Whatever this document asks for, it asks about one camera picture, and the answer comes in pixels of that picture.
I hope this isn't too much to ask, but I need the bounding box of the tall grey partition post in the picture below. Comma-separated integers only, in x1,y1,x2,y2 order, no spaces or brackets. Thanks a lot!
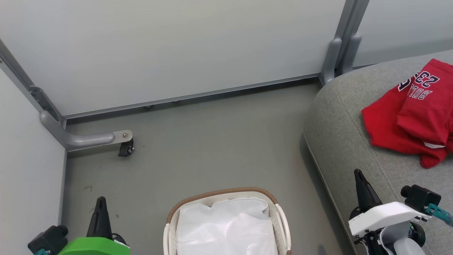
334,0,370,75

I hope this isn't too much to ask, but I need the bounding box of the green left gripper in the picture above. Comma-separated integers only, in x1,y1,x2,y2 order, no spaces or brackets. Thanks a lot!
58,197,131,255

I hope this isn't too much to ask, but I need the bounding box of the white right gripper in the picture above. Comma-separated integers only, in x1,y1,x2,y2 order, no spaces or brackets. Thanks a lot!
348,169,431,255

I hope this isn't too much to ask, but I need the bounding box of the short grey partition foot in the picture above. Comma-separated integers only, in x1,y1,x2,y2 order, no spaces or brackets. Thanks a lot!
342,33,362,73
320,37,343,86

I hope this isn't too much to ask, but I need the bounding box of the grey metal partition support foot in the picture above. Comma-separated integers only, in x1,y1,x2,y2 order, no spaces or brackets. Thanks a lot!
40,110,133,153

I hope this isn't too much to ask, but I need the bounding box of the grey fabric sofa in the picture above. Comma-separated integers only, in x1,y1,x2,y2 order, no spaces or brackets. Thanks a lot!
304,50,453,255

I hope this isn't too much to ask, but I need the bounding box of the red basketball jersey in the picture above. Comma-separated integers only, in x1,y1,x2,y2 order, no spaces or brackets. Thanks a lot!
361,58,453,169

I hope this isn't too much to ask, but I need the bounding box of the white laundry basket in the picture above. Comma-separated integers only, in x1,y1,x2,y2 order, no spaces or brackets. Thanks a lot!
163,187,293,255

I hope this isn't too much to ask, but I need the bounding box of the white basket liner cloth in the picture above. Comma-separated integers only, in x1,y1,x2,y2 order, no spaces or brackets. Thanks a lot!
176,197,279,255

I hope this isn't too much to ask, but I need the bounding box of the short grey partition base rail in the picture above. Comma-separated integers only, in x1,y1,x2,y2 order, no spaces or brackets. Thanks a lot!
61,149,68,227

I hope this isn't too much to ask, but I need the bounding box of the teal right camera cable plug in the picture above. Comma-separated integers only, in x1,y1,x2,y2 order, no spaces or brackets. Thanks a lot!
425,203,453,227

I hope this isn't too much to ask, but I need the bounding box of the black caster wheel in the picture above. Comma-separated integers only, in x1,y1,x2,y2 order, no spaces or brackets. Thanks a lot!
118,139,135,157

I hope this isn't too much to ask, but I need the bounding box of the long grey partition base rail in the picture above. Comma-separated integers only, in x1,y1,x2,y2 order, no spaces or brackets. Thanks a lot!
64,73,323,119

